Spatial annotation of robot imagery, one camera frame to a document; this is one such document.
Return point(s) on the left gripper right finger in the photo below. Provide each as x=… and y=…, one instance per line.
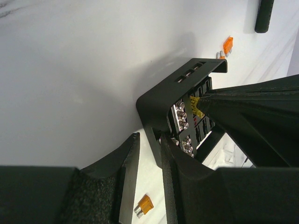
x=193, y=192

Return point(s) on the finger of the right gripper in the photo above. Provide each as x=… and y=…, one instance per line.
x=290, y=83
x=265, y=127

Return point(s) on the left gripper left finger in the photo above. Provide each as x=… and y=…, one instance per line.
x=104, y=192

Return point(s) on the yellow blade fuse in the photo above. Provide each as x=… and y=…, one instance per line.
x=195, y=110

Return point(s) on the black fuse box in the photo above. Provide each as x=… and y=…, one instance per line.
x=166, y=108

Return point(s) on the orange blade fuse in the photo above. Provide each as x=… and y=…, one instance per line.
x=144, y=206
x=227, y=46
x=220, y=55

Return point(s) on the claw hammer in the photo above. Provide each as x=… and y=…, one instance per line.
x=264, y=16

